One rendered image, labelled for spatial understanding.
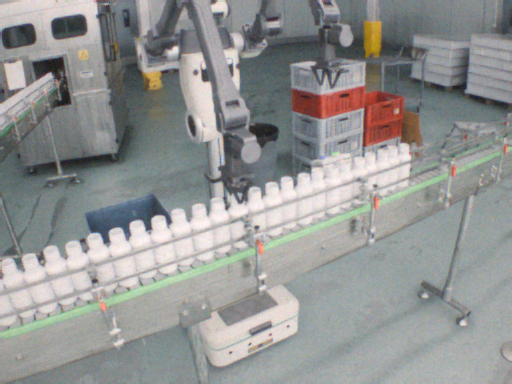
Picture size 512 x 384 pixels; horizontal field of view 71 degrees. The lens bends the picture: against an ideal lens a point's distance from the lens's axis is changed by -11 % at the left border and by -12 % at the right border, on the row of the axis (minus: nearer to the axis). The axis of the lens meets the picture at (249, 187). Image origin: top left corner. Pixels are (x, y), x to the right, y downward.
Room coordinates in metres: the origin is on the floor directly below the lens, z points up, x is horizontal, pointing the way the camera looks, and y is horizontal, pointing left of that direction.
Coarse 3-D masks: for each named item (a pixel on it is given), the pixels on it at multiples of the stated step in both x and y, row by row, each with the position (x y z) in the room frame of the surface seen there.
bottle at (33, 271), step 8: (32, 256) 0.77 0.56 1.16; (24, 264) 0.74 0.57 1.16; (32, 264) 0.74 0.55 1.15; (24, 272) 0.75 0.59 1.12; (32, 272) 0.74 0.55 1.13; (40, 272) 0.75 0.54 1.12; (32, 280) 0.72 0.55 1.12; (32, 288) 0.72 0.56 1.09; (40, 288) 0.73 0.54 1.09; (48, 288) 0.75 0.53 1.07; (32, 296) 0.73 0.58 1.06; (40, 296) 0.73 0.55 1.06; (48, 296) 0.74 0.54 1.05; (56, 304) 0.75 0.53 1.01; (40, 312) 0.73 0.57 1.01; (48, 312) 0.73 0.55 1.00
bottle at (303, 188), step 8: (304, 176) 1.15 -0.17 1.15; (304, 184) 1.12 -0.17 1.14; (296, 192) 1.12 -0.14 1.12; (304, 192) 1.11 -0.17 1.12; (304, 200) 1.11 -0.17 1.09; (312, 200) 1.12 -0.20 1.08; (296, 208) 1.12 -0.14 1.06; (304, 208) 1.11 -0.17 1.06; (312, 208) 1.12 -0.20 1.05; (296, 216) 1.12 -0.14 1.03; (312, 216) 1.12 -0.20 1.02; (304, 224) 1.11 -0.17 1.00
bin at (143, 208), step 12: (120, 204) 1.44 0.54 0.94; (132, 204) 1.46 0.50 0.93; (144, 204) 1.49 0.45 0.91; (156, 204) 1.48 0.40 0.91; (84, 216) 1.34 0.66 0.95; (96, 216) 1.39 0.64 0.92; (108, 216) 1.41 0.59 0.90; (120, 216) 1.44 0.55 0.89; (132, 216) 1.46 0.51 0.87; (144, 216) 1.48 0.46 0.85; (168, 216) 1.33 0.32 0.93; (96, 228) 1.38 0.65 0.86; (108, 228) 1.41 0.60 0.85; (108, 240) 1.40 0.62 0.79
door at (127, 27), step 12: (120, 0) 12.64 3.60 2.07; (132, 0) 12.83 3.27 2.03; (120, 12) 12.64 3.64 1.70; (132, 12) 12.81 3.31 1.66; (120, 24) 12.62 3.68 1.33; (132, 24) 12.79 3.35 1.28; (120, 36) 12.60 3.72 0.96; (132, 36) 12.77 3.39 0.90; (120, 48) 12.57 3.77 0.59; (132, 48) 12.75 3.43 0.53; (120, 60) 12.55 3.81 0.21; (132, 60) 12.73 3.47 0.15
